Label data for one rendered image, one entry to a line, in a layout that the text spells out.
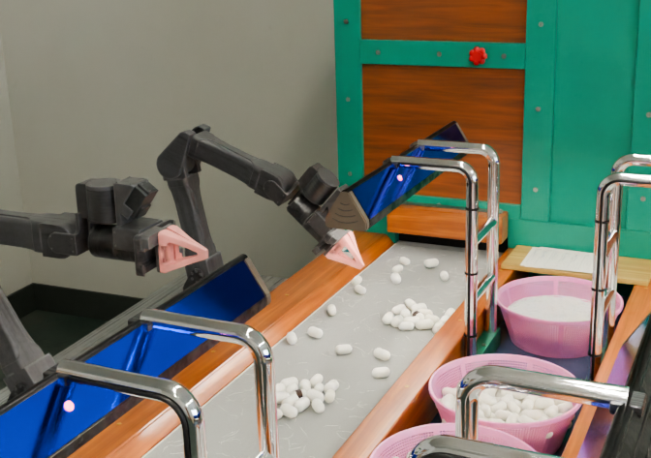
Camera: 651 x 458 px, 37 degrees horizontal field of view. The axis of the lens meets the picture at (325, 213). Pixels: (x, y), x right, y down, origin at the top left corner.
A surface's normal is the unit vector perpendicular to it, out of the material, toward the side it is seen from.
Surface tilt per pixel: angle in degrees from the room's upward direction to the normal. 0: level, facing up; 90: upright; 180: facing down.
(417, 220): 90
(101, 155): 90
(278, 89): 90
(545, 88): 90
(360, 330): 0
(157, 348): 58
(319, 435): 0
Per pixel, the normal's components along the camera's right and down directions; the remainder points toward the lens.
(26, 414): 0.75, -0.43
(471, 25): -0.42, 0.28
